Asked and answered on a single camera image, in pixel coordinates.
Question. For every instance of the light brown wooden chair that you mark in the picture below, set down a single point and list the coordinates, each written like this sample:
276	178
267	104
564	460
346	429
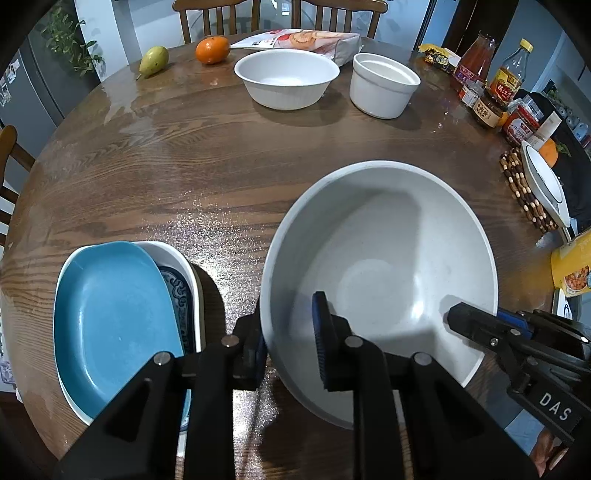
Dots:
9	152

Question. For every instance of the grey refrigerator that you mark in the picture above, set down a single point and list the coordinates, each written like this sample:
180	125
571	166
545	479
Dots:
32	87

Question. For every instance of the white dark-rimmed dish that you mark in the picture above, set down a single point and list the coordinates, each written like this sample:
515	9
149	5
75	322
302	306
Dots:
547	184

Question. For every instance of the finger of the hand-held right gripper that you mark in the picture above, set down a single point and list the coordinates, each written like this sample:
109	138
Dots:
512	317
485	330

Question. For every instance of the trailing green plant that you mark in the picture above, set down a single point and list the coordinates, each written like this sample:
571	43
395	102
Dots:
69	41

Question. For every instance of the yellow snack packet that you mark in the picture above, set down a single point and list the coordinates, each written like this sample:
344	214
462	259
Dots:
438	57

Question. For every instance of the white red snack bag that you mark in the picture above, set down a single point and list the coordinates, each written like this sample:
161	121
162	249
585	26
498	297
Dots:
323	44

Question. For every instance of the small white labelled jar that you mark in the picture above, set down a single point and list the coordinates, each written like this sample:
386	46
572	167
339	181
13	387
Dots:
470	94

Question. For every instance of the green pear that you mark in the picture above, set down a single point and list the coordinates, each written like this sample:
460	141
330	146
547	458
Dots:
153	62

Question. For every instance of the medium white bowl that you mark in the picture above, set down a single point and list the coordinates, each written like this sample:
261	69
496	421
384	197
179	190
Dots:
286	74

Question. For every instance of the red sauce bottle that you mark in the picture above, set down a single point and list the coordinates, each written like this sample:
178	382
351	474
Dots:
473	62

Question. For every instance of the wooden bead trivet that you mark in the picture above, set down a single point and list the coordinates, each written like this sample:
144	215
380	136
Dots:
519	187

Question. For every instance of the small white straight-sided bowl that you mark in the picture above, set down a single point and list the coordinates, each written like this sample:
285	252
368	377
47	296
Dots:
383	92

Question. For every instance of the dark wooden door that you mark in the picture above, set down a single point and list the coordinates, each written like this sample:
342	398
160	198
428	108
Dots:
475	18

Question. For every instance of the person's right hand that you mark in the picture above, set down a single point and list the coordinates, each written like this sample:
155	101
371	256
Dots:
549	454

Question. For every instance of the small orange fruit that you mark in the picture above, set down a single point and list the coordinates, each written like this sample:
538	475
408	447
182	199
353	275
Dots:
549	154

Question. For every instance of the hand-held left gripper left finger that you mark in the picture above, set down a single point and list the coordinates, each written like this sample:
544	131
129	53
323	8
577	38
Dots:
251	355

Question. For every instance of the orange tangerine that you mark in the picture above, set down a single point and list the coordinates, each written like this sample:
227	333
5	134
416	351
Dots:
212	50

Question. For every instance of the red chili jar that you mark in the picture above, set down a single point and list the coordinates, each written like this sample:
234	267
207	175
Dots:
519	127

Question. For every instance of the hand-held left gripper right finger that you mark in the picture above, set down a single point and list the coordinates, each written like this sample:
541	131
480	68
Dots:
322	341

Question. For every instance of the brown sauce jar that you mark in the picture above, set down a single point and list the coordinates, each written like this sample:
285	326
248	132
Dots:
488	110

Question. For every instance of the yellow capped vinegar bottle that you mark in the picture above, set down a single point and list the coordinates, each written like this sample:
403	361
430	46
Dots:
508	78

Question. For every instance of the yellow food box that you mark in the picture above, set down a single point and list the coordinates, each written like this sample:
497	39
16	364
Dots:
570	272

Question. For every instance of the large white bowl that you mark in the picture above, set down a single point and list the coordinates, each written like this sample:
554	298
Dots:
392	240

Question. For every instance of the dark brown wooden chair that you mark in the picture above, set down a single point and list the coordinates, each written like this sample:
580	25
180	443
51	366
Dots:
374	14
184	18

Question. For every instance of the plain blue square plate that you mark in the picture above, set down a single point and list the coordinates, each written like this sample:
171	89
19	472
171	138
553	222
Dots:
115	323

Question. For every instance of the blue patterned square plate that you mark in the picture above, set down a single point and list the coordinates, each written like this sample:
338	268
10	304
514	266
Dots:
182	295

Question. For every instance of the small beige carton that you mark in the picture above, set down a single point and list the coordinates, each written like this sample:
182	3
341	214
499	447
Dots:
547	129

